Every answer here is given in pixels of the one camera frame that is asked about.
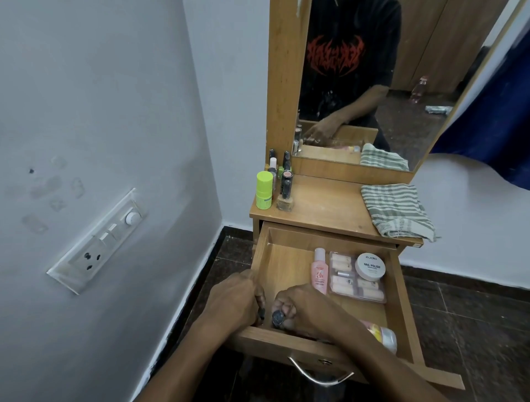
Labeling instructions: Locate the person's left hand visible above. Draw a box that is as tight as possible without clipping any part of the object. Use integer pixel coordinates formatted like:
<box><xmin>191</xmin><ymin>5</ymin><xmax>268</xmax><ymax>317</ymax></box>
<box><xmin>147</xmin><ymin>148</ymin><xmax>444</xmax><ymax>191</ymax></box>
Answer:
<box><xmin>202</xmin><ymin>269</ymin><xmax>266</xmax><ymax>336</ymax></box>

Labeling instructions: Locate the white round jar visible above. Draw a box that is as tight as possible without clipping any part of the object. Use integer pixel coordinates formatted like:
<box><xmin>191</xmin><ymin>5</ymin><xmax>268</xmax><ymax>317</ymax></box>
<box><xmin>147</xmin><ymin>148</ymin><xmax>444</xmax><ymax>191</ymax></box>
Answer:
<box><xmin>355</xmin><ymin>253</ymin><xmax>387</xmax><ymax>282</ymax></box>

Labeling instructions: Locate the wooden dressing table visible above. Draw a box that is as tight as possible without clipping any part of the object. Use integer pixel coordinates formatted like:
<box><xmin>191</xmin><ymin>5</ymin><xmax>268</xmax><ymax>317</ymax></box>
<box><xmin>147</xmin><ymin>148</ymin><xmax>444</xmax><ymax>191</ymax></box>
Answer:
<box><xmin>249</xmin><ymin>0</ymin><xmax>530</xmax><ymax>249</ymax></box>

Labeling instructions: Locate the white wall switch panel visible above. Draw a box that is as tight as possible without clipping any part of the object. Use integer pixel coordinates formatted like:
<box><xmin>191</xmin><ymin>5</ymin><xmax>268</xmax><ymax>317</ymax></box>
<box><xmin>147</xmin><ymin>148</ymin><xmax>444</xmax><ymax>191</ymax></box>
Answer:
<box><xmin>46</xmin><ymin>188</ymin><xmax>148</xmax><ymax>296</ymax></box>

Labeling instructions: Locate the person's left forearm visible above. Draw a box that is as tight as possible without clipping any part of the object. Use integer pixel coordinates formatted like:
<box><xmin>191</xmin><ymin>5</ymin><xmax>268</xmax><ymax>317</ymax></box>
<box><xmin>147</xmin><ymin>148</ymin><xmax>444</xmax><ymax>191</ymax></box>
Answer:
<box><xmin>134</xmin><ymin>319</ymin><xmax>233</xmax><ymax>402</ymax></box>

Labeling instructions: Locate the clear pack of nail tips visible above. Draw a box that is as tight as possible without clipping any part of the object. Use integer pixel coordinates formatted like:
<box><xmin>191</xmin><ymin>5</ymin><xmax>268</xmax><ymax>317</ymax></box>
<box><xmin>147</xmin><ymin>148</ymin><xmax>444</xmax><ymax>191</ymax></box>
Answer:
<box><xmin>328</xmin><ymin>251</ymin><xmax>387</xmax><ymax>304</ymax></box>

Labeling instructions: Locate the lime green bottle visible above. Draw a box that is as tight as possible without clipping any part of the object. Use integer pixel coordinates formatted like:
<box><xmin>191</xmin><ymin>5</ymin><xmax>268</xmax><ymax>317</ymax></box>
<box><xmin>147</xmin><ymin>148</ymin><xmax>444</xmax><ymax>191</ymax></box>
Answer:
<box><xmin>255</xmin><ymin>171</ymin><xmax>274</xmax><ymax>210</ymax></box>

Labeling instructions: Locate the wooden drawer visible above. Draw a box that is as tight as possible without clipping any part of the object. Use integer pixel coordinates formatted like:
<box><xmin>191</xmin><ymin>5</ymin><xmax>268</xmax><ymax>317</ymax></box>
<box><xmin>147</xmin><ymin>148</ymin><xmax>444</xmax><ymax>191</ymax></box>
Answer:
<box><xmin>232</xmin><ymin>221</ymin><xmax>465</xmax><ymax>391</ymax></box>

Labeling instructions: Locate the metal drawer handle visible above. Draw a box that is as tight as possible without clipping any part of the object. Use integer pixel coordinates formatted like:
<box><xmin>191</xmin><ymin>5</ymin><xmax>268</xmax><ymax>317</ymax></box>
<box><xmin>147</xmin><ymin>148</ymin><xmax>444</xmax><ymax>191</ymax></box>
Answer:
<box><xmin>288</xmin><ymin>356</ymin><xmax>355</xmax><ymax>387</ymax></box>

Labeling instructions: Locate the person's right hand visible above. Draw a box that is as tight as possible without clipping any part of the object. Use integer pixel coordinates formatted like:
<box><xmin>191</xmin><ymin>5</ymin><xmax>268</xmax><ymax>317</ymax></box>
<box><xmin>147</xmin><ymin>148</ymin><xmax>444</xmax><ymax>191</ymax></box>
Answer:
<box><xmin>271</xmin><ymin>284</ymin><xmax>357</xmax><ymax>342</ymax></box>

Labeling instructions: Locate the dressing table mirror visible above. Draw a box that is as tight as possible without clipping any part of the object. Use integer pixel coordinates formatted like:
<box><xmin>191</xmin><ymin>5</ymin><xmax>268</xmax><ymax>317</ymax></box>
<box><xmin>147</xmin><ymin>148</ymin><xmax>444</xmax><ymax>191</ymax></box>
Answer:
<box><xmin>292</xmin><ymin>0</ymin><xmax>523</xmax><ymax>172</ymax></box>

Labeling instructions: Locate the person's right forearm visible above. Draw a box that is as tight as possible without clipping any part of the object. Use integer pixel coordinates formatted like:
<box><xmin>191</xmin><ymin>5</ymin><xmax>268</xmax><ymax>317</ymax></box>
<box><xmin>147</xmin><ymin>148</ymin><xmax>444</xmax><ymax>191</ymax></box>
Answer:
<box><xmin>327</xmin><ymin>319</ymin><xmax>450</xmax><ymax>402</ymax></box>

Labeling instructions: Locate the pink bottle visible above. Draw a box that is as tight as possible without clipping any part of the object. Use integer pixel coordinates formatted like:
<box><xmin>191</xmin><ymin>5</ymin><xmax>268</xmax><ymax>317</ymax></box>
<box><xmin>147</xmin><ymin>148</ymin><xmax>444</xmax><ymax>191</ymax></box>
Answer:
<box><xmin>311</xmin><ymin>248</ymin><xmax>330</xmax><ymax>295</ymax></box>

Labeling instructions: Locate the green striped cloth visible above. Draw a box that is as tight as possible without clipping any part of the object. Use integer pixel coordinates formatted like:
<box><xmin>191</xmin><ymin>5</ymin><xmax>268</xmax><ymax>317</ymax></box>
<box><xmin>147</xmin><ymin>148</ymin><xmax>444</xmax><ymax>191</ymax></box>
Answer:
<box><xmin>360</xmin><ymin>184</ymin><xmax>439</xmax><ymax>243</ymax></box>

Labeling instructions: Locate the white bottle with yellow label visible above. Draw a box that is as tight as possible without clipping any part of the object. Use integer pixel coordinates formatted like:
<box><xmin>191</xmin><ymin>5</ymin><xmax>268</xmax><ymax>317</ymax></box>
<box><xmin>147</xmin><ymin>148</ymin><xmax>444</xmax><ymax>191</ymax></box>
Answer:
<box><xmin>359</xmin><ymin>319</ymin><xmax>398</xmax><ymax>355</ymax></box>

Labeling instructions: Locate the blue curtain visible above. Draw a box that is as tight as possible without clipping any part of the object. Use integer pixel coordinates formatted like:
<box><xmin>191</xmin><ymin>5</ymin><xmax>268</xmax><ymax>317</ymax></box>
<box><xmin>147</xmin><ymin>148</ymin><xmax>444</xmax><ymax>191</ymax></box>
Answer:
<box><xmin>431</xmin><ymin>24</ymin><xmax>530</xmax><ymax>191</ymax></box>

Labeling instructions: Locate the clear black-capped nail polish bottle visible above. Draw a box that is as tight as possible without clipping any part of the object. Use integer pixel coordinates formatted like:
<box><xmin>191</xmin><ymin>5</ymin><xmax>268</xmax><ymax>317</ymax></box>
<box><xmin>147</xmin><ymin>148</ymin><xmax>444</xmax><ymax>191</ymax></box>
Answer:
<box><xmin>276</xmin><ymin>179</ymin><xmax>295</xmax><ymax>212</ymax></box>

